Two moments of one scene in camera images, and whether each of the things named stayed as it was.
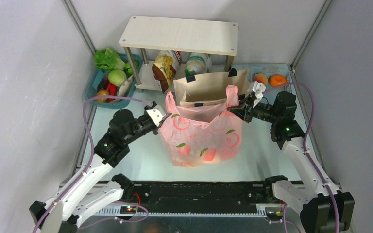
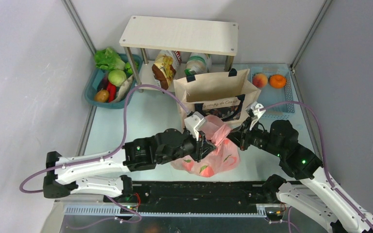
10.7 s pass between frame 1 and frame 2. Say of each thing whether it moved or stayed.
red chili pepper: stayed
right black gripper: moved
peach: stayed
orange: stayed
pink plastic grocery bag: moved
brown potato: stayed
